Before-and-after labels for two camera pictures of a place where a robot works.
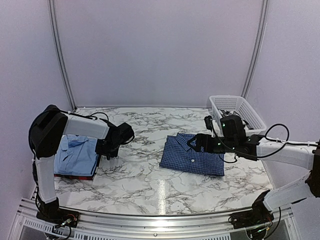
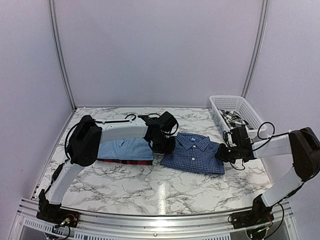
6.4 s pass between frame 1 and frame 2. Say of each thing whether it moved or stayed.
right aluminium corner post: stayed
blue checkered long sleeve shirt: stayed
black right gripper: moved
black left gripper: moved
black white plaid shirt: stayed
